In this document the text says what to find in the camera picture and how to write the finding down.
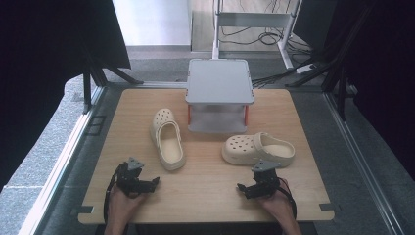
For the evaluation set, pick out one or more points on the white power strip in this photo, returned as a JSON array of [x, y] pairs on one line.
[[305, 69]]

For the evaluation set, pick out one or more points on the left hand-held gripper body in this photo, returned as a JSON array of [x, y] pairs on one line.
[[129, 181]]

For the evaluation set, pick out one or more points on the white metal stand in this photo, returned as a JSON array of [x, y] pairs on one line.
[[251, 19]]

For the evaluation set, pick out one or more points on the cream clog shoe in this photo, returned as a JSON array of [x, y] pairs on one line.
[[239, 147], [169, 148]]

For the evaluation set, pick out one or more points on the person's left hand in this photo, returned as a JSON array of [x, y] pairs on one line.
[[122, 205]]

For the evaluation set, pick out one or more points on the black curtain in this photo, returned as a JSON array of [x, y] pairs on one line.
[[42, 65], [381, 75]]

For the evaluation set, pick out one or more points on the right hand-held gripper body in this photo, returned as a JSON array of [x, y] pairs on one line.
[[266, 182]]

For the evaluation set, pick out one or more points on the grey two-tier shoe rack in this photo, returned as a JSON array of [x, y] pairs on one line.
[[218, 81]]

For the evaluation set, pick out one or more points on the black stand legs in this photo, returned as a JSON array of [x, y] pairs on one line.
[[94, 73], [336, 70]]

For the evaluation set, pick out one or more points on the aluminium frame rail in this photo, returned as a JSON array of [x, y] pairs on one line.
[[362, 163], [62, 163]]

